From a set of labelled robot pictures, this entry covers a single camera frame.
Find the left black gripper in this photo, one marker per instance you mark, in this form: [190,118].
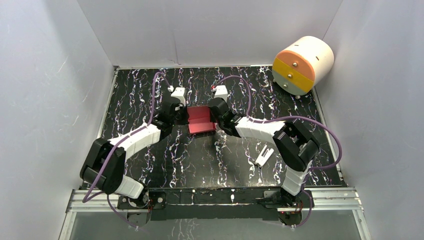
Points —
[180,114]

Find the small white plastic clip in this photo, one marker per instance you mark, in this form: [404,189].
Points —
[264,156]

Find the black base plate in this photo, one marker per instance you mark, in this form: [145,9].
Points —
[212,203]

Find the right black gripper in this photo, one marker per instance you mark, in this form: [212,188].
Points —
[212,118]

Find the pink paper box sheet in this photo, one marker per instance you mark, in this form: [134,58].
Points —
[199,120]

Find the round drawer cabinet toy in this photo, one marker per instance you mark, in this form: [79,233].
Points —
[302,65]

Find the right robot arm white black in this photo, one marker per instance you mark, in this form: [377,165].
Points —
[295,143]

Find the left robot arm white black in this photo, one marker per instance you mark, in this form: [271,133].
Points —
[104,165]

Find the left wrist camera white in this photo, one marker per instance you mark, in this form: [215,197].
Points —
[180,94]

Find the aluminium front rail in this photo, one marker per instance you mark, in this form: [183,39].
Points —
[317,198]

